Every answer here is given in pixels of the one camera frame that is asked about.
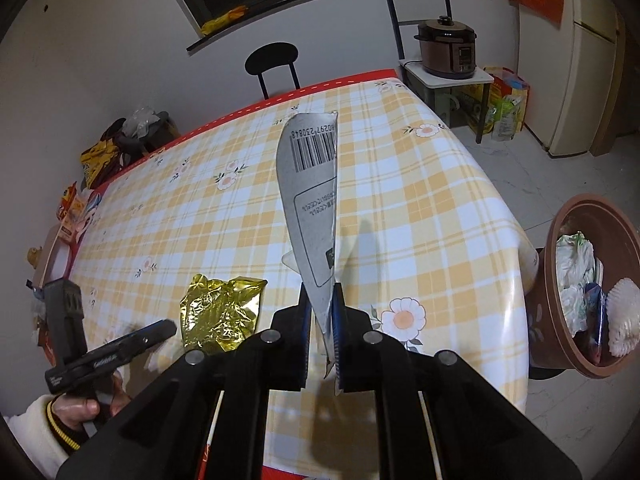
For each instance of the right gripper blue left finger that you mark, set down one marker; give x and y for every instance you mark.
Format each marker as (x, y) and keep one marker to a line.
(304, 311)

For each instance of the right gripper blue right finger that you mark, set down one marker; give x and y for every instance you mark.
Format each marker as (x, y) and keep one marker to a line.
(337, 306)

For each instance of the gold foil wrapper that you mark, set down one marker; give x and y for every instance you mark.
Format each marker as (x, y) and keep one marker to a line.
(216, 315)

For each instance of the grey shipping bag with barcode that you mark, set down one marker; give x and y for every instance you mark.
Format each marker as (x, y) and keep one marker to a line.
(306, 164)

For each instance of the white plastic bag with greens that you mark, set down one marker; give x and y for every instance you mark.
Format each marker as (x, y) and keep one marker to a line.
(575, 267)

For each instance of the blue crushed can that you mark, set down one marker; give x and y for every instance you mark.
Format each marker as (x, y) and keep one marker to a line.
(596, 320)

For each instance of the white foam net sleeve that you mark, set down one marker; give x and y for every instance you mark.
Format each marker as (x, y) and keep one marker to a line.
(623, 310)

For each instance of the left hand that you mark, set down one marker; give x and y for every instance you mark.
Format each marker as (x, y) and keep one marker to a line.
(75, 411)

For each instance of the left sleeve white striped cuff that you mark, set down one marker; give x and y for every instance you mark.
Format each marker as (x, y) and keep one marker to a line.
(44, 439)

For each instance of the yellow plaid tablecloth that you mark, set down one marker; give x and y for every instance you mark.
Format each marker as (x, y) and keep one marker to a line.
(353, 182)

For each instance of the yellow snack bags pile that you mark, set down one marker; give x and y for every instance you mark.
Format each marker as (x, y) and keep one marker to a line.
(100, 163)

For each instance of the black rack with white shelf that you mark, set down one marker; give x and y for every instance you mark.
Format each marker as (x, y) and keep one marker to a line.
(401, 16)

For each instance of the black stool with plastic bag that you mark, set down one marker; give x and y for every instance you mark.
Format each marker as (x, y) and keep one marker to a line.
(140, 134)

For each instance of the black round-back chair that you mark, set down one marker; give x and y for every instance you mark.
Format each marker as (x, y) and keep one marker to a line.
(270, 56)

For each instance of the colourful shopping bag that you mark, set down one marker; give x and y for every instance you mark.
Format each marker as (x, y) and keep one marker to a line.
(507, 103)

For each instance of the brown pressure cooker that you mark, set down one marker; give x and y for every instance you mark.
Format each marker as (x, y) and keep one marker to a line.
(447, 48)

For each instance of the yellow snack bag on sill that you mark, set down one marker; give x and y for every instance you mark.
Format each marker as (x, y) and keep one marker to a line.
(223, 21)

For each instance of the white refrigerator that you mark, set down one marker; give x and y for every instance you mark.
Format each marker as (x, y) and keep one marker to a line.
(570, 68)

